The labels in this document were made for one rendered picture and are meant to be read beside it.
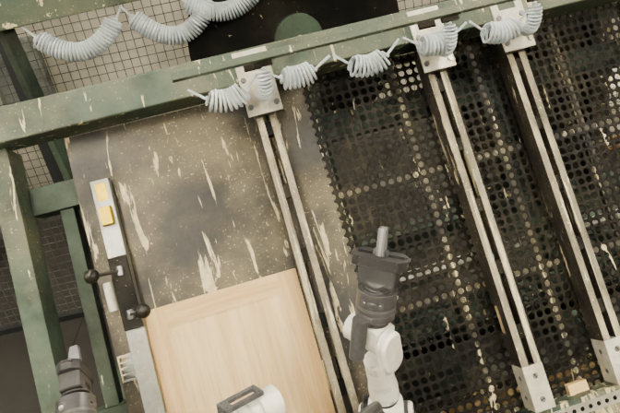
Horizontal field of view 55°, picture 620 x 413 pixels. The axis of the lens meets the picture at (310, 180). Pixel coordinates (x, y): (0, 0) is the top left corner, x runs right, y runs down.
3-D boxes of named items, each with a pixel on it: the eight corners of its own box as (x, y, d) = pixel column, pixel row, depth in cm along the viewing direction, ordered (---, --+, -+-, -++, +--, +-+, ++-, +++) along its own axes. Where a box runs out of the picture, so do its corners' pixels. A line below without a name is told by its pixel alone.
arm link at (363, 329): (404, 304, 130) (399, 349, 133) (366, 287, 137) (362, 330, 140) (372, 323, 122) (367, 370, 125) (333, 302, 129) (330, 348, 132)
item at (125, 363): (125, 381, 160) (123, 383, 157) (119, 355, 161) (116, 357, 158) (139, 376, 161) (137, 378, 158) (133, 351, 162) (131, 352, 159)
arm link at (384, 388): (398, 352, 140) (407, 403, 150) (355, 355, 141) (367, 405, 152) (399, 390, 131) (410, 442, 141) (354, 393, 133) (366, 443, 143)
